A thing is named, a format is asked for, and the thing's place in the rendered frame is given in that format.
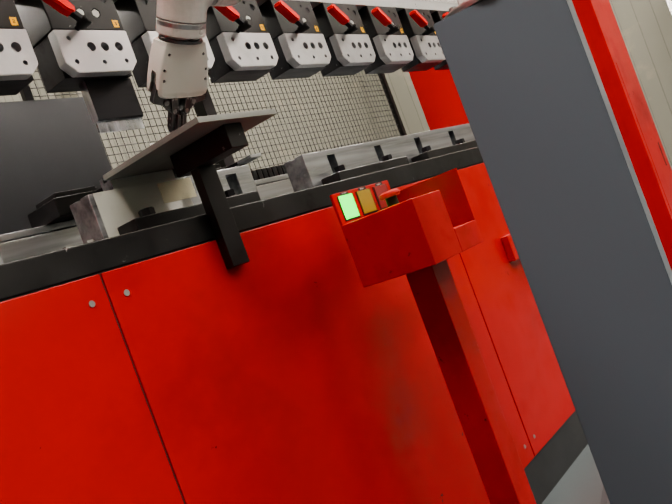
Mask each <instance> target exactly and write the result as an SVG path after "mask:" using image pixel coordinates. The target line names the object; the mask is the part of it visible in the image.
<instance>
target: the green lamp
mask: <svg viewBox="0 0 672 504"><path fill-rule="evenodd" d="M338 198H339V201H340V204H341V206H342V209H343V212H344V215H345V217H346V220H347V219H350V218H354V217H357V216H360V214H359V211H358V209H357V206H356V203H355V201H354V198H353V195H352V193H350V194H346V195H343V196H339V197H338Z"/></svg>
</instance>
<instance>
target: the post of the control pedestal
mask: <svg viewBox="0 0 672 504"><path fill-rule="evenodd" d="M406 277H407V279H408V282H409V285H410V287H411V290H412V293H413V295H414V298H415V301H416V304H417V306H418V309H419V312H420V314H421V317H422V320H423V322H424V325H425V328H426V331H427V333H428V336H429V339H430V341H431V344H432V347H433V349H434V352H435V355H436V357H437V360H438V363H439V366H440V368H441V371H442V374H443V376H444V379H445V382H446V384H447V387H448V390H449V393H450V395H451V398H452V401H453V403H454V406H455V409H456V411H457V414H458V417H459V420H460V422H461V425H462V428H463V430H464V433H465V436H466V438H467V441H468V444H469V447H470V449H471V452H472V455H473V457H474V460H475V463H476V465H477V468H478V471H479V474H480V476H481V479H482V482H483V484H484V487H485V490H486V492H487V495H488V498H489V501H490V503H491V504H536V501H535V498H534V495H533V493H532V490H531V487H530V485H529V482H528V479H527V477H526V474H525V471H524V468H523V466H522V463H521V460H520V458H519V455H518V452H517V450H516V447H515V444H514V441H513V439H512V436H511V433H510V431H509V428H508V425H507V423H506V420H505V417H504V414H503V412H502V409H501V406H500V404H499V401H498V398H497V396H496V393H495V390H494V387H493V385H492V382H491V379H490V377H489V374H488V371H487V369H486V366H485V363H484V360H483V358H482V355H481V352H480V350H479V347H478V344H477V342H476V339H475V336H474V333H473V331H472V328H471V325H470V323H469V320H468V317H467V315H466V312H465V309H464V306H463V304H462V301H461V298H460V296H459V293H458V290H457V288H456V285H455V282H454V279H453V277H452V274H451V271H450V269H449V266H448V263H447V261H446V260H444V261H442V262H440V263H438V264H436V265H434V266H431V267H427V268H424V269H421V270H418V271H415V272H412V273H409V274H406Z"/></svg>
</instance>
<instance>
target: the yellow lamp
mask: <svg viewBox="0 0 672 504"><path fill-rule="evenodd" d="M357 195H358V198H359V201H360V203H361V206H362V209H363V211H364V214H366V213H369V212H372V211H376V210H377V208H376V205H375V203H374V200H373V197H372V195H371V192H370V189H365V190H361V191H357Z"/></svg>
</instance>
